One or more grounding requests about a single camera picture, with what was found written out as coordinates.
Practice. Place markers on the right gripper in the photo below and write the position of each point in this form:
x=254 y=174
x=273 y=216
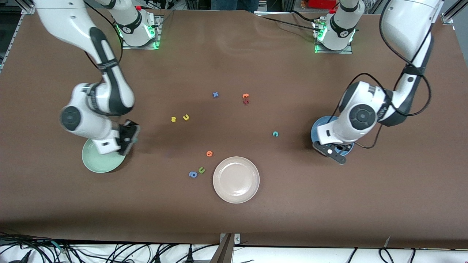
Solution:
x=128 y=136

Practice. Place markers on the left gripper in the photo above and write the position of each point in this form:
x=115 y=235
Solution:
x=344 y=148

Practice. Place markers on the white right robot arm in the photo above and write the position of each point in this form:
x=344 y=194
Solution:
x=62 y=18

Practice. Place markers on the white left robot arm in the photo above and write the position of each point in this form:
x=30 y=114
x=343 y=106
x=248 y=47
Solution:
x=406 y=22

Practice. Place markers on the green plate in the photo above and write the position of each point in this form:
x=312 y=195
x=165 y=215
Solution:
x=102 y=162

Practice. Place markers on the blue plate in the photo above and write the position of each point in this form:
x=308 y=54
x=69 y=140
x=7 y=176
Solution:
x=323 y=122

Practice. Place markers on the blue letter a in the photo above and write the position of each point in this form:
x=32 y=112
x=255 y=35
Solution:
x=193 y=174

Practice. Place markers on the white tape scrap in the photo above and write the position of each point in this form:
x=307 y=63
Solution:
x=387 y=241

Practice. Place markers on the beige plate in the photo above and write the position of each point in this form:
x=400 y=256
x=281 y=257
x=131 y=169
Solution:
x=236 y=179

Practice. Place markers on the black plug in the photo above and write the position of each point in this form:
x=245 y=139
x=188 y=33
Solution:
x=189 y=255

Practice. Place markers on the red box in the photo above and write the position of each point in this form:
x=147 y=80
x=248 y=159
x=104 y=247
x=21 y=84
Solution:
x=321 y=3

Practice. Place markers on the dark grey beam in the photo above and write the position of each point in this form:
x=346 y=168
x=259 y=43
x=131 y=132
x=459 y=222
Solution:
x=223 y=254

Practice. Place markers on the person in blue jeans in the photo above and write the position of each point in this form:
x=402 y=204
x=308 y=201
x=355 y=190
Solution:
x=234 y=4

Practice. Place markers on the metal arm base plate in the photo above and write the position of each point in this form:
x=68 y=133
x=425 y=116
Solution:
x=126 y=46
x=343 y=52

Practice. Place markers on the silver table bracket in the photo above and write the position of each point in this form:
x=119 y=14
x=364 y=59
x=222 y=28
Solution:
x=237 y=239

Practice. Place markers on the aluminium frame corner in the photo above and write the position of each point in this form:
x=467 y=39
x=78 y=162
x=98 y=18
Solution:
x=28 y=10
x=449 y=16

